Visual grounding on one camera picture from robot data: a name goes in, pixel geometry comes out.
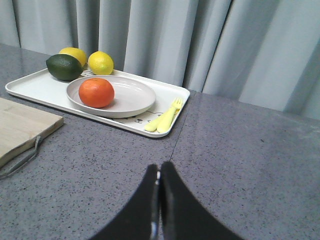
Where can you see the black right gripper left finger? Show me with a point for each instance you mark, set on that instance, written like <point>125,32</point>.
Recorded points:
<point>139,218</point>

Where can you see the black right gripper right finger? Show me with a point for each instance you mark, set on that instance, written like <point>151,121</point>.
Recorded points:
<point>183,217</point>

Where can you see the beige round plate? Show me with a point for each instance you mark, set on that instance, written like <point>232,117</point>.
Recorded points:
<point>130,98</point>

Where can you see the orange mandarin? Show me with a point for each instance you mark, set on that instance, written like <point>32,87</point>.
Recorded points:
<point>96,92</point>

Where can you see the white rectangular tray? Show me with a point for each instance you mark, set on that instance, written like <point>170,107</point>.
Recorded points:
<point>41,87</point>

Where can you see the yellow plastic fork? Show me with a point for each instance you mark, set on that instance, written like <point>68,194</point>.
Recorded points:
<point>165,123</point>

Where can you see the yellow plastic utensil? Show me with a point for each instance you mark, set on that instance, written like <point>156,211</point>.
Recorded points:
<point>152,125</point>

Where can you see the wooden cutting board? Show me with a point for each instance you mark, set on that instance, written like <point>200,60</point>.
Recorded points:
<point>20,125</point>

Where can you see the yellow lemon right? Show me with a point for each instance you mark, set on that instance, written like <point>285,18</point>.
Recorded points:
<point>100,63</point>

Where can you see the yellow lemon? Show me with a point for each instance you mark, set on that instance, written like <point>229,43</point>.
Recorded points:
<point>100,63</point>
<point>77,53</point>

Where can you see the dark green lime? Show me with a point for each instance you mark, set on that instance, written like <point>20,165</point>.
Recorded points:
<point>64,67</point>

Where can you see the yellow lemon left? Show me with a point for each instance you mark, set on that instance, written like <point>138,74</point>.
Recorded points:
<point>77,53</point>

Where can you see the grey curtain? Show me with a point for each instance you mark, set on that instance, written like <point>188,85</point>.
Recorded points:
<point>261,52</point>

